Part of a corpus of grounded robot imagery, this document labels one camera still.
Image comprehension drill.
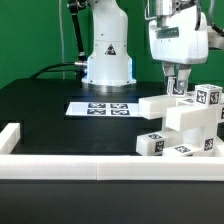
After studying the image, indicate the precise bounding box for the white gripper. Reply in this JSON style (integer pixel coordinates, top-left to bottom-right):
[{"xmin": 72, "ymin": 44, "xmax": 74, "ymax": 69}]
[{"xmin": 148, "ymin": 6, "xmax": 208, "ymax": 91}]

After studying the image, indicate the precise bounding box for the white tagged cube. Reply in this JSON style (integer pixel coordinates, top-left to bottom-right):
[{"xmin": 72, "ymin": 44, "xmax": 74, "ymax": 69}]
[
  {"xmin": 167, "ymin": 77, "xmax": 186, "ymax": 97},
  {"xmin": 195, "ymin": 84, "xmax": 223, "ymax": 107}
]

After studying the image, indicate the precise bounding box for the white chair back frame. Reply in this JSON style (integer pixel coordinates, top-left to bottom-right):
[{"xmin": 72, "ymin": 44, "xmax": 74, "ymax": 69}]
[{"xmin": 138, "ymin": 91, "xmax": 224, "ymax": 131}]

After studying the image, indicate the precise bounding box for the white chair seat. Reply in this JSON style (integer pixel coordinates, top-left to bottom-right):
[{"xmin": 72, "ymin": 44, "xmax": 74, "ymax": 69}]
[{"xmin": 161, "ymin": 89, "xmax": 224, "ymax": 157}]

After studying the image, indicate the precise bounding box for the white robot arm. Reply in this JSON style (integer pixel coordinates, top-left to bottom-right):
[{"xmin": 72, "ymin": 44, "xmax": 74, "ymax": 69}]
[{"xmin": 83, "ymin": 0, "xmax": 224, "ymax": 95}]

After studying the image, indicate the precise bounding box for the white marker sheet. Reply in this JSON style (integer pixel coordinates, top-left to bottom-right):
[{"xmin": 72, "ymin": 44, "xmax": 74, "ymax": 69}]
[{"xmin": 66, "ymin": 102, "xmax": 139, "ymax": 117}]

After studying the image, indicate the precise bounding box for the white U-shaped fence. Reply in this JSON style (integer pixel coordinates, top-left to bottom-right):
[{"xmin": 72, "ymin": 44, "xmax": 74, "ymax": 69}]
[{"xmin": 0, "ymin": 123, "xmax": 224, "ymax": 181}]

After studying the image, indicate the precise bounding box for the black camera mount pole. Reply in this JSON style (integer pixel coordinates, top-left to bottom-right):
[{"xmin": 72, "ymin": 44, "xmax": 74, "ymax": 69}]
[{"xmin": 67, "ymin": 0, "xmax": 89, "ymax": 61}]

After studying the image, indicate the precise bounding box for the black cable bundle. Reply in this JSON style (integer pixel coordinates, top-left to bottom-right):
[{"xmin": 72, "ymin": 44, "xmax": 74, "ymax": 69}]
[{"xmin": 29, "ymin": 60, "xmax": 88, "ymax": 80}]

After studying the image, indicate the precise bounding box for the white hanging cable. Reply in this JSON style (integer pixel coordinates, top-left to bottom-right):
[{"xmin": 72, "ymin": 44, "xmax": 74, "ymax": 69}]
[{"xmin": 58, "ymin": 0, "xmax": 66, "ymax": 80}]

